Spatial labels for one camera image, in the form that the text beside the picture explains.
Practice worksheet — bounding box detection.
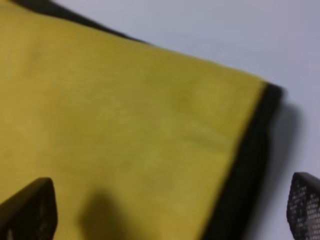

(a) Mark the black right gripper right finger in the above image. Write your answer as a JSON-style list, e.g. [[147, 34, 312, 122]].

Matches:
[[286, 172, 320, 240]]

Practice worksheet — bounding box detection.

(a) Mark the yellow towel with black trim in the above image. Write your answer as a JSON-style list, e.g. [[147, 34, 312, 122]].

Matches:
[[0, 0, 283, 240]]

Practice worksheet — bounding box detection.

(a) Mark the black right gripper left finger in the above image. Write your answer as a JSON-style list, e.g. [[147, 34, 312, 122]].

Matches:
[[0, 177, 58, 240]]

